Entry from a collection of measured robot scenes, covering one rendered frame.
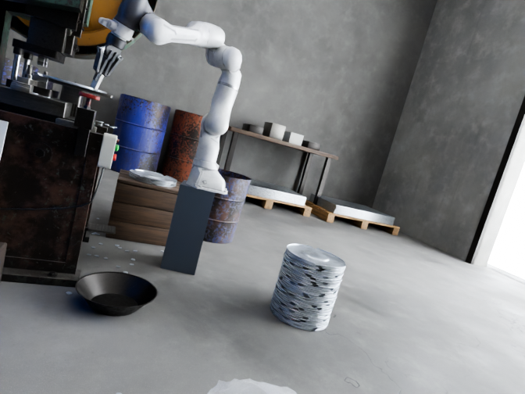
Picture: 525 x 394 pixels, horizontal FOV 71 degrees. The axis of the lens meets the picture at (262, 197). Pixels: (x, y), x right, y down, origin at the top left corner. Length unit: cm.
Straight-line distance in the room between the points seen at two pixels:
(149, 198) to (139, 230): 20
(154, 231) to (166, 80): 319
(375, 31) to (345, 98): 111
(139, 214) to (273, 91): 370
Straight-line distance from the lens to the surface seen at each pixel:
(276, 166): 566
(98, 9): 228
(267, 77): 555
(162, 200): 226
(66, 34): 183
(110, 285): 170
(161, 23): 165
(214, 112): 187
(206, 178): 191
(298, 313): 176
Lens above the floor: 75
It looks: 8 degrees down
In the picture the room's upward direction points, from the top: 15 degrees clockwise
